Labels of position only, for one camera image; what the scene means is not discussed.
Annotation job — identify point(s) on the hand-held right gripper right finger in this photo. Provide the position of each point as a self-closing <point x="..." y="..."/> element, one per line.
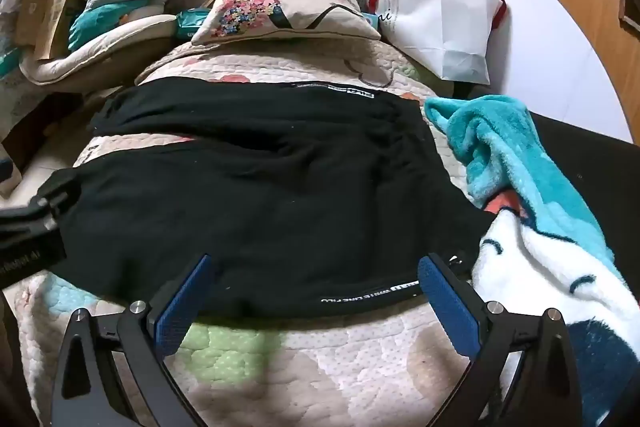
<point x="447" y="307"/>

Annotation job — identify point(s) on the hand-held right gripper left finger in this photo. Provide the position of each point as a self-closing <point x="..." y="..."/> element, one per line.
<point x="182" y="302"/>

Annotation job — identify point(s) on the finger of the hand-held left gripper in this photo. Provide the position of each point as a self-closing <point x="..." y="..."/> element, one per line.
<point x="57" y="197"/>

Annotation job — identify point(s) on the black pants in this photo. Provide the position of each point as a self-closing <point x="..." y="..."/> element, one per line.
<point x="275" y="197"/>

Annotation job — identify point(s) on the quilted heart-print blanket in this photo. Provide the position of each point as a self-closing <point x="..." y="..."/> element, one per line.
<point x="325" y="357"/>

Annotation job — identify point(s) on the teal and white fleece blanket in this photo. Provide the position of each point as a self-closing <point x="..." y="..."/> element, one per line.
<point x="505" y="157"/>

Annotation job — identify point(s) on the beige padded floor chair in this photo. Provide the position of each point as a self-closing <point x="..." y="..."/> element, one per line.
<point x="125" y="42"/>

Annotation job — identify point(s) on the teal plush toy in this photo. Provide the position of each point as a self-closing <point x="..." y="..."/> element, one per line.
<point x="100" y="19"/>

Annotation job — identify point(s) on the brown paper bag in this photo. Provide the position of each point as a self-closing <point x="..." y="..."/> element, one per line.
<point x="60" y="7"/>

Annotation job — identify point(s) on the cardboard box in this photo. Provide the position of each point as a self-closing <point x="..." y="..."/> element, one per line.
<point x="30" y="7"/>

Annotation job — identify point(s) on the teal wipes packet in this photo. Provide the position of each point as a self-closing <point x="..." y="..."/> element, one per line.
<point x="192" y="24"/>

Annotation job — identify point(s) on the white paper shopping bag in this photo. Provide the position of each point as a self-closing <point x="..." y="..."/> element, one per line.
<point x="435" y="17"/>

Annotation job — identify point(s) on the floral printed cushion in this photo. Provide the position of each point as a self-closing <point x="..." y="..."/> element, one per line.
<point x="280" y="7"/>

